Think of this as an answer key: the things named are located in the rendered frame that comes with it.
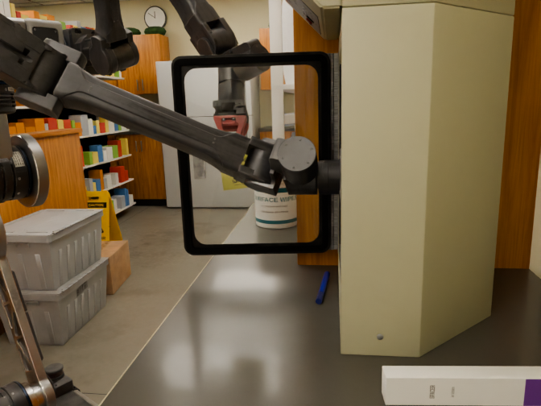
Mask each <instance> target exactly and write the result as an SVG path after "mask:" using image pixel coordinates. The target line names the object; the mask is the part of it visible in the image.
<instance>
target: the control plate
mask: <svg viewBox="0 0 541 406"><path fill-rule="evenodd" d="M287 2H288V3H289V4H290V5H291V6H292V7H293V8H294V9H295V10H296V11H297V12H298V13H299V14H300V15H301V16H302V17H303V18H304V19H306V18H307V17H306V16H305V15H304V13H303V10H302V9H303V8H304V7H303V6H305V7H306V8H307V12H308V15H309V16H308V17H309V18H310V19H311V20H312V21H313V22H314V23H312V26H313V27H314V28H315V29H316V30H317V31H318V32H319V33H320V24H319V19H318V16H317V15H316V14H315V13H314V12H313V11H312V10H311V9H310V8H309V7H308V6H307V5H306V4H305V3H304V2H303V1H302V0H287ZM320 34H321V33H320Z"/></svg>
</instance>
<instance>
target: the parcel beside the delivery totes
mask: <svg viewBox="0 0 541 406"><path fill-rule="evenodd" d="M101 257H109V258H108V262H109V264H108V265H106V270H107V280H106V295H113V294H114V293H115V292H116V291H117V290H118V289H119V288H120V287H121V286H122V284H123V283H124V282H125V281H126V279H127V278H128V277H129V276H130V275H131V269H130V253H129V245H128V240H120V241H101Z"/></svg>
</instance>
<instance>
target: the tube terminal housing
mask: <svg viewBox="0 0 541 406"><path fill-rule="evenodd" d="M514 8H515V0H342V8H341V22H340V30H339V67H340V64H341V277H340V259H339V194H338V285H339V310H340V334H341V354H361V355H381V356H399V357H421V356H422V355H424V354H426V353H427V352H429V351H431V350H433V349H435V348H436V347H437V346H440V345H441V344H443V343H445V342H446V341H448V340H450V339H451V338H454V337H455V336H456V335H458V334H460V333H462V332H464V331H465V330H467V329H468V328H470V327H472V326H474V325H476V324H477V323H478V322H480V321H483V320H484V319H486V318H487V317H489V316H490V315H491V305H492V295H493V285H494V264H495V255H496V244H497V233H498V214H499V204H500V193H501V182H502V163H503V152H504V142H505V132H506V112H507V102H508V92H509V81H510V62H511V51H512V40H513V30H514V16H513V15H514Z"/></svg>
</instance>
